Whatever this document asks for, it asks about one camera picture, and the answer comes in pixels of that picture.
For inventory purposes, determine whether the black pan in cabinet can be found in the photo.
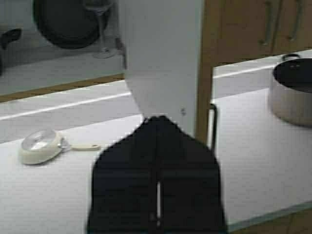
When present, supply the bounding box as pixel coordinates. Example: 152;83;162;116
33;0;99;50

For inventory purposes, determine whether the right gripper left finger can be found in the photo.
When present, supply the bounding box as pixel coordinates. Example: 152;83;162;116
86;117;158;234

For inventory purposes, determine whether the cabinet door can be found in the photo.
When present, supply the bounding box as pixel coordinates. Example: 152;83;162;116
117;0;222;152
217;0;312;64

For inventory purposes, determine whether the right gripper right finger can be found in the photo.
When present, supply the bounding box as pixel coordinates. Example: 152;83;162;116
157;116;227;234

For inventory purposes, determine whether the steel pot at right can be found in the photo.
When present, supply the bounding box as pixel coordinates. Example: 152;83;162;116
268;53;312;127

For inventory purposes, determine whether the cream upside-down frying pan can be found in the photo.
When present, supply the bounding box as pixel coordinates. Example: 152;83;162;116
19;129;101;165

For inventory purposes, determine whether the clear wine glass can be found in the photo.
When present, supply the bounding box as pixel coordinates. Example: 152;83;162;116
82;0;115;59

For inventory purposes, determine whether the upper door metal handle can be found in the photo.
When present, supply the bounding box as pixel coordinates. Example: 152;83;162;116
208;103;218;154

